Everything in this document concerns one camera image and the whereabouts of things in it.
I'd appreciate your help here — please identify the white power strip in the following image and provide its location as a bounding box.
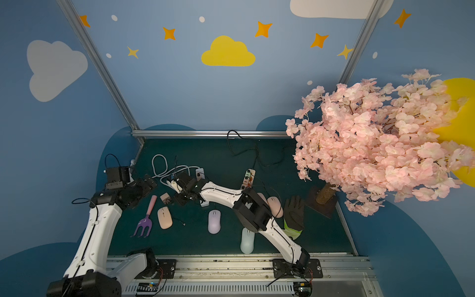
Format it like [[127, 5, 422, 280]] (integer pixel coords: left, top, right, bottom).
[[195, 168, 210, 207]]

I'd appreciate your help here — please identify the pink charger adapter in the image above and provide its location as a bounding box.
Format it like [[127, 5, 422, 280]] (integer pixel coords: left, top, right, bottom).
[[160, 193, 173, 205]]

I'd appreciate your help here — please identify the black thin charging cable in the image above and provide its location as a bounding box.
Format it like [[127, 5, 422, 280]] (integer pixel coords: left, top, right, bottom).
[[168, 202, 187, 226]]

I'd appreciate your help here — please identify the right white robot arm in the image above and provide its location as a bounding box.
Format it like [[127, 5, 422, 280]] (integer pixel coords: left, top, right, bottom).
[[166, 172, 310, 277]]

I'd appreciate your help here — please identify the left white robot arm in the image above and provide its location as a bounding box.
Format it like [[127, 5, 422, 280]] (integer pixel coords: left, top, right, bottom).
[[46, 176, 162, 297]]

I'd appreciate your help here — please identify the purple pink garden fork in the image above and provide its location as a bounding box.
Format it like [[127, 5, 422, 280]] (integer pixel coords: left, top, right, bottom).
[[132, 195, 158, 238]]

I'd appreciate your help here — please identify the cream red power strip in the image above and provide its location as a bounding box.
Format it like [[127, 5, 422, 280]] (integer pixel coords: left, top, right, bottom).
[[241, 169, 256, 190]]

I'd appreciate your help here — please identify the black green work glove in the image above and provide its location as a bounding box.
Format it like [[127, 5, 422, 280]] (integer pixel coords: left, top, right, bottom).
[[284, 196, 305, 240]]

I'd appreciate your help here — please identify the pink cherry blossom tree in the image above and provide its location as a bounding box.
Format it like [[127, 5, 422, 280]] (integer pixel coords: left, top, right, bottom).
[[286, 69, 475, 217]]

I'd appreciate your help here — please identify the purple wireless mouse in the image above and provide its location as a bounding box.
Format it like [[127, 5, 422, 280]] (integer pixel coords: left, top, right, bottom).
[[208, 210, 221, 235]]

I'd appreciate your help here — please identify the beige pink wireless mouse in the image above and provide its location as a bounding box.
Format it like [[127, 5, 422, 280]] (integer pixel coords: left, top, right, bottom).
[[157, 207, 173, 230]]

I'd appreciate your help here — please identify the aluminium frame rail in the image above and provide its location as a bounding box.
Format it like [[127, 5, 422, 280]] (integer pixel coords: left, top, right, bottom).
[[131, 130, 288, 139]]

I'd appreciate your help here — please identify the light green wireless mouse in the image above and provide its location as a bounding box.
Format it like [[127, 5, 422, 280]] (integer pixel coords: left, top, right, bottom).
[[240, 228, 256, 254]]

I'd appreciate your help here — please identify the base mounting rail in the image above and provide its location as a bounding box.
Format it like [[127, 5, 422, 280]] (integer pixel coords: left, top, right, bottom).
[[122, 252, 383, 297]]

